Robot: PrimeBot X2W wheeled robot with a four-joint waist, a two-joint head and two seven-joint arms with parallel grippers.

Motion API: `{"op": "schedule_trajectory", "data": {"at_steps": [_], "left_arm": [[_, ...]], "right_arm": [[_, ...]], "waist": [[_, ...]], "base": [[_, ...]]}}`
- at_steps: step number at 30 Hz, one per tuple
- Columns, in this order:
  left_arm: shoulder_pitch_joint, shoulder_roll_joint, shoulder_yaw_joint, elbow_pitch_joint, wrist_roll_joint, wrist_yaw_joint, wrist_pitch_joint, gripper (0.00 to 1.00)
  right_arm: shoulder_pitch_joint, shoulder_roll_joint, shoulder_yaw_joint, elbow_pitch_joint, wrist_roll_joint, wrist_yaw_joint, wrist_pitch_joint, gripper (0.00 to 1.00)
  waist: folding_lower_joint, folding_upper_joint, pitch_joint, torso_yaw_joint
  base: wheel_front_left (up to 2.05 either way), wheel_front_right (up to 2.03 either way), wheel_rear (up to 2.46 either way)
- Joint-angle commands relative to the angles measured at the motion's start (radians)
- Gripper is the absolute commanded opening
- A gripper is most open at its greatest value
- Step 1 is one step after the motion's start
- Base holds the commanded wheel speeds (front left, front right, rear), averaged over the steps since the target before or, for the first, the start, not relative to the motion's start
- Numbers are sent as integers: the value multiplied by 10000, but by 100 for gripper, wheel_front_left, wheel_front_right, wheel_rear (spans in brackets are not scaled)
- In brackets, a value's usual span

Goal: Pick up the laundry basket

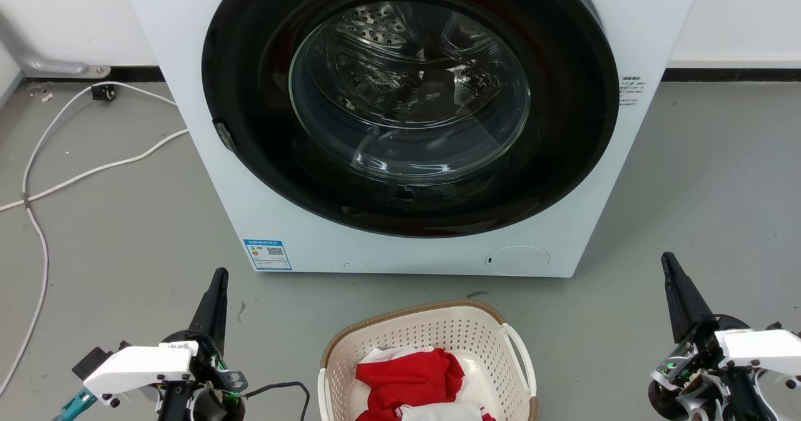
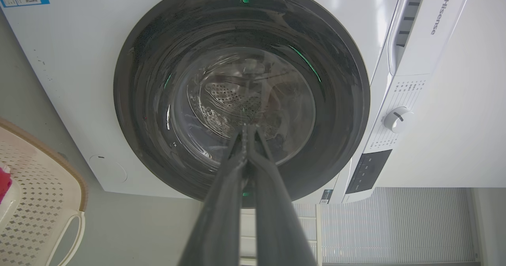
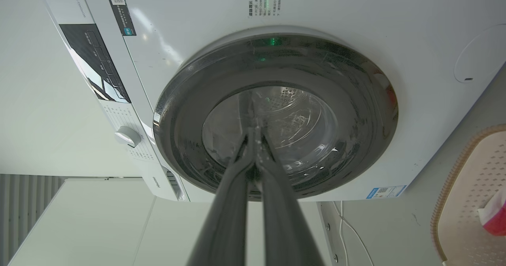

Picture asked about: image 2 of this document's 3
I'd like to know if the dark round washing machine door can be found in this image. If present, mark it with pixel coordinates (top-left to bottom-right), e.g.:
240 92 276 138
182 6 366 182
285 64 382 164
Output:
113 0 371 208

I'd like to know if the white Hisense washing machine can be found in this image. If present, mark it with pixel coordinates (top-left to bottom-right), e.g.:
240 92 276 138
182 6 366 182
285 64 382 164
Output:
0 0 506 204

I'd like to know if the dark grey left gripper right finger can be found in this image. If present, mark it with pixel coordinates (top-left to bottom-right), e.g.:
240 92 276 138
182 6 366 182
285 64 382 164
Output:
247 125 317 266

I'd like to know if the red cloth item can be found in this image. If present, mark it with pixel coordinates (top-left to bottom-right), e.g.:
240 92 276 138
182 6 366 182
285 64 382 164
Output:
0 164 13 203

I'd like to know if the cream perforated laundry basket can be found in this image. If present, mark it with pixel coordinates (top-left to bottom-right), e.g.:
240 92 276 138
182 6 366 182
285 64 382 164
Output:
0 118 88 266

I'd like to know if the white washing machine dial knob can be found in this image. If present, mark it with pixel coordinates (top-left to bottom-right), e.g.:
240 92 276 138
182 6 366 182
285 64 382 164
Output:
384 107 413 134

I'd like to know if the white slatted window blind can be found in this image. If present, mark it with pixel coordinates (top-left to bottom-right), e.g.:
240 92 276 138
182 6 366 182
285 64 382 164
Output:
321 187 481 264

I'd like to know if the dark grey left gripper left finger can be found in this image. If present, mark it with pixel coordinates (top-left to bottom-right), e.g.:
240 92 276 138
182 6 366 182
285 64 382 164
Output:
177 125 249 266

